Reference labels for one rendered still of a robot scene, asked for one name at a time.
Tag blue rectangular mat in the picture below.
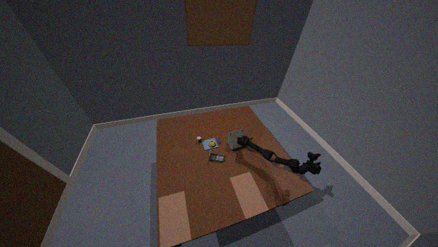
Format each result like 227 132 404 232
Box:
202 138 218 150

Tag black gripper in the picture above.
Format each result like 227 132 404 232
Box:
303 152 321 175

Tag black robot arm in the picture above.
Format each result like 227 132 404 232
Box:
237 136 321 174

